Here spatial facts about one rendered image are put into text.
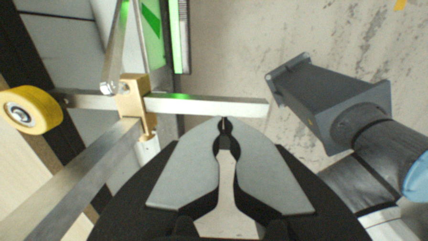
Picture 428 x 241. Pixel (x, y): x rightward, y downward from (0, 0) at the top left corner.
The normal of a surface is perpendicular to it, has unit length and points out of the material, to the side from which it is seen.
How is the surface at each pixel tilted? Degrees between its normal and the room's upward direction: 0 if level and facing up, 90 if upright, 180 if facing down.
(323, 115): 0
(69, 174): 90
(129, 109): 0
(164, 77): 0
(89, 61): 90
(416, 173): 85
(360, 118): 71
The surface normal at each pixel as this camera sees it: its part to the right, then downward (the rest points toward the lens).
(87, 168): 0.04, -0.86
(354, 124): -0.83, -0.25
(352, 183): -0.69, -0.37
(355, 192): -0.54, -0.61
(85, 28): 1.00, 0.06
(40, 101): 0.90, -0.36
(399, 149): -0.80, -0.52
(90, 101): -0.04, 0.50
